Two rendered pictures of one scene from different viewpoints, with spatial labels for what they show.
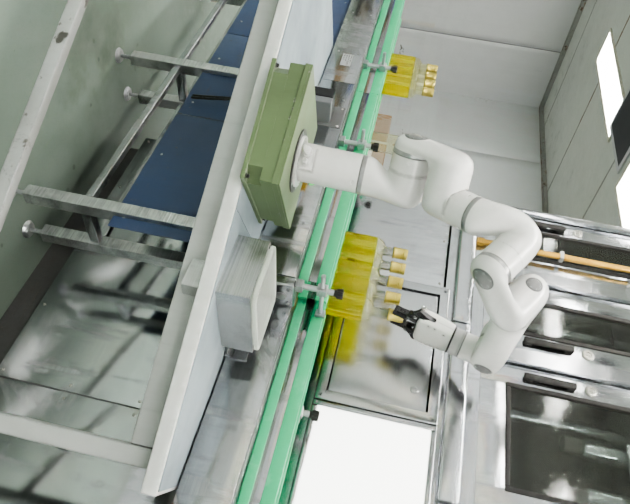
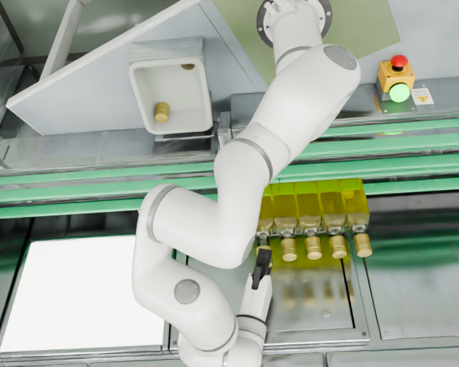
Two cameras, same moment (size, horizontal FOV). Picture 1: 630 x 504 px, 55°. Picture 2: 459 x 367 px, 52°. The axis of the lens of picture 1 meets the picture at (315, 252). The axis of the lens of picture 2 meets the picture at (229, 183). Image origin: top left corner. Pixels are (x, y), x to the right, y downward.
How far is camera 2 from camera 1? 1.26 m
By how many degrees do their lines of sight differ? 52
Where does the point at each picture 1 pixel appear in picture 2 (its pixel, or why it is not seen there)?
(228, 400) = (116, 140)
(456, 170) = (271, 93)
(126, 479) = not seen: hidden behind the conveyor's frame
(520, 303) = (148, 276)
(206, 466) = (58, 145)
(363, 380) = (207, 267)
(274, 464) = (66, 188)
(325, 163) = (281, 26)
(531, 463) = not seen: outside the picture
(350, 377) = not seen: hidden behind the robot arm
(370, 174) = (284, 62)
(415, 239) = (448, 290)
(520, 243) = (195, 218)
